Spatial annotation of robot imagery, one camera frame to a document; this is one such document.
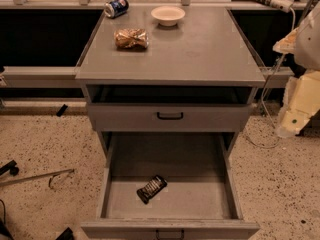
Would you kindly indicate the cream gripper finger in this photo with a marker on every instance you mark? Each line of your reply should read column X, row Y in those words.
column 287, row 44
column 301, row 102

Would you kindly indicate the black rxbar chocolate bar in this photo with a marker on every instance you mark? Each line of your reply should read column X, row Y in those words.
column 152, row 188

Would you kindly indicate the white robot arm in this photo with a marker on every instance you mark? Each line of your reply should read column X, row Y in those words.
column 307, row 50

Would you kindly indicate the grey drawer cabinet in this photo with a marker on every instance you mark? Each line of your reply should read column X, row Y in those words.
column 202, row 60

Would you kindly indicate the open grey middle drawer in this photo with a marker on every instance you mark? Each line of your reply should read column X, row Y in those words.
column 200, row 197

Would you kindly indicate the closed grey top drawer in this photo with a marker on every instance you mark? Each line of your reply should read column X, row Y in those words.
column 143, row 118

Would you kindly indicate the white power adapter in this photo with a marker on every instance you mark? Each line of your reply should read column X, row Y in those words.
column 283, row 5

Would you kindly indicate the white bowl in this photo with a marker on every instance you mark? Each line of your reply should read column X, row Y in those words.
column 168, row 15

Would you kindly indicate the gold foil chip bag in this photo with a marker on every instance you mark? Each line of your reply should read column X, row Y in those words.
column 131, row 38

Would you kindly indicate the blue pepsi can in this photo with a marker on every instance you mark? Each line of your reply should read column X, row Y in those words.
column 116, row 8

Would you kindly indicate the black block on floor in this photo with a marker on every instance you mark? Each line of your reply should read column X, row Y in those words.
column 61, row 110

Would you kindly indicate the black object bottom floor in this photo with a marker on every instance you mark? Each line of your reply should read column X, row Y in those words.
column 67, row 234

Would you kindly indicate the metal rod on floor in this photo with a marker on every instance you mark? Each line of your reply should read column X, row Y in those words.
column 35, row 177

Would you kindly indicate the black clamp on floor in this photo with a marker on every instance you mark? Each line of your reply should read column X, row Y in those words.
column 10, row 167

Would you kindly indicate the black top drawer handle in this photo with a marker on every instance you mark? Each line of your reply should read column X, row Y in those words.
column 170, row 116

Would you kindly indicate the black drawer handle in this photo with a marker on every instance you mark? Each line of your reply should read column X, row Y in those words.
column 170, row 116
column 169, row 235

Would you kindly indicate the black middle drawer handle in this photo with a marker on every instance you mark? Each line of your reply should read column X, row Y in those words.
column 169, row 235

